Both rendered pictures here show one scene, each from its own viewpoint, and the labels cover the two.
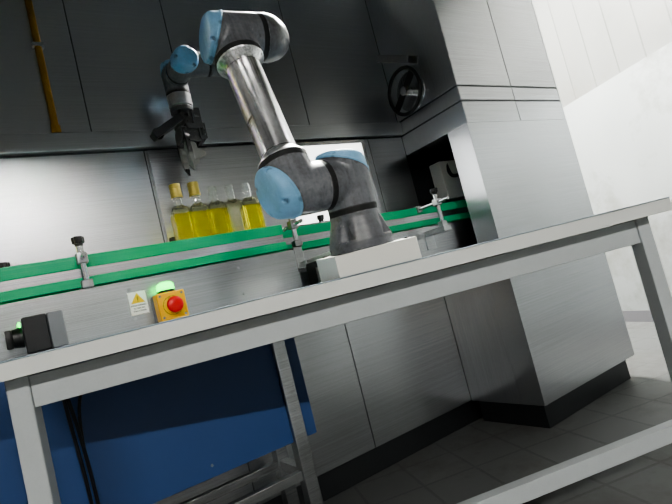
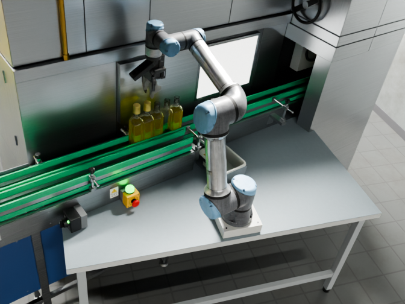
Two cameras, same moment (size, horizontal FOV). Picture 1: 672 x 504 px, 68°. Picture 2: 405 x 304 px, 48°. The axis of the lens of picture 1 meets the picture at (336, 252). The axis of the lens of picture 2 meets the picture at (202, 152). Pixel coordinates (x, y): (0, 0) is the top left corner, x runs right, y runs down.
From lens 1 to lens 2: 1.68 m
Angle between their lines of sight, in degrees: 43
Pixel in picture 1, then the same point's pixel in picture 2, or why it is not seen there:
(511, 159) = (345, 80)
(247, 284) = (166, 174)
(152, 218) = (113, 103)
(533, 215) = (337, 112)
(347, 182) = (243, 204)
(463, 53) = (358, 9)
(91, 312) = (93, 200)
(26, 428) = (82, 277)
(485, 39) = not seen: outside the picture
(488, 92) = (358, 35)
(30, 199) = (46, 102)
